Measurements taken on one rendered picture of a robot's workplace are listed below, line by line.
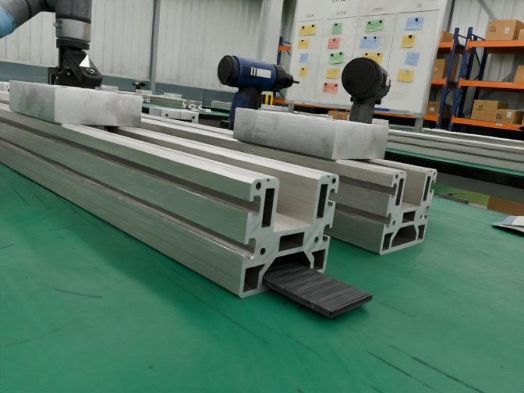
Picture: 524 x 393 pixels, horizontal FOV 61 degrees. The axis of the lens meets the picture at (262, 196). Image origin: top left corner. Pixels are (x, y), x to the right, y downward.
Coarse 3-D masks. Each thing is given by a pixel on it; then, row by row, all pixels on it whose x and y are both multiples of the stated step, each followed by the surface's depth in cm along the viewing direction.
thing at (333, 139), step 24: (240, 120) 56; (264, 120) 53; (288, 120) 51; (312, 120) 48; (336, 120) 51; (264, 144) 54; (288, 144) 51; (312, 144) 49; (336, 144) 47; (360, 144) 50; (384, 144) 54
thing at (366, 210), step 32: (160, 128) 70; (192, 128) 68; (288, 160) 52; (320, 160) 49; (384, 160) 53; (352, 192) 46; (384, 192) 45; (416, 192) 49; (352, 224) 46; (384, 224) 44; (416, 224) 49
